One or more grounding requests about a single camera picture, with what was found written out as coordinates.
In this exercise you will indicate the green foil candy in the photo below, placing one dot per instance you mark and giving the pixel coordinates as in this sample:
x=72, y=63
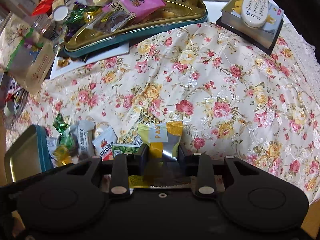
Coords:
x=65, y=136

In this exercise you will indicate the kraft paper snack bag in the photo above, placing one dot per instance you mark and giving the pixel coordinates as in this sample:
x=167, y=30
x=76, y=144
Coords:
x=25, y=54

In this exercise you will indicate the yellow white pastry snack packet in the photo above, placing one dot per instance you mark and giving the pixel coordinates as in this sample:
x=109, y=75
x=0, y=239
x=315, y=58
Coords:
x=163, y=139

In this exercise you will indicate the clear plastic jar white lid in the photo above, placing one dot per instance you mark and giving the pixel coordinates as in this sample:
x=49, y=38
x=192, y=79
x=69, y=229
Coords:
x=50, y=26

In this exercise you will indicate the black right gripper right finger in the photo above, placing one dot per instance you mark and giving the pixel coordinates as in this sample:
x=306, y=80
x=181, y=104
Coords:
x=185, y=160

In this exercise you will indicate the teal tin lid tray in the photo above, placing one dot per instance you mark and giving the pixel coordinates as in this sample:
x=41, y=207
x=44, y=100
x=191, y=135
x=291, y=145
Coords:
x=28, y=155

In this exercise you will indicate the white remote control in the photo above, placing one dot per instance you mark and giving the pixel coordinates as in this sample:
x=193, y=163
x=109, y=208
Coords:
x=254, y=12

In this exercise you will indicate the white flat box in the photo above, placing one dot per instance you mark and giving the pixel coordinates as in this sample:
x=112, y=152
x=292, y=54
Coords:
x=61, y=66

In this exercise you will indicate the floral tablecloth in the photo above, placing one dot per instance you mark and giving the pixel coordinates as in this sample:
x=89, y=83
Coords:
x=232, y=98

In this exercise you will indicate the white red snack packet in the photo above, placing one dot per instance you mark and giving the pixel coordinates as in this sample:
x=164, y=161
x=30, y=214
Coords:
x=103, y=143

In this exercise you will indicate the grey white snack packet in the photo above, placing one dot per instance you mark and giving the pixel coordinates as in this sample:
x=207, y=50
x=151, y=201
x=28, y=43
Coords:
x=83, y=132

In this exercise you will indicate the pink snack bag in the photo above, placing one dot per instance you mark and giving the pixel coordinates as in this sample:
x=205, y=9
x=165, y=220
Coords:
x=141, y=8

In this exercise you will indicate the gold teal snack tin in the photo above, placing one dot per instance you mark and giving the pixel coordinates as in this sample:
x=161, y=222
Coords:
x=92, y=36

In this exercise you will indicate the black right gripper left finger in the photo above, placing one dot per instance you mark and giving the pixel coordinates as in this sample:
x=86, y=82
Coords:
x=140, y=161

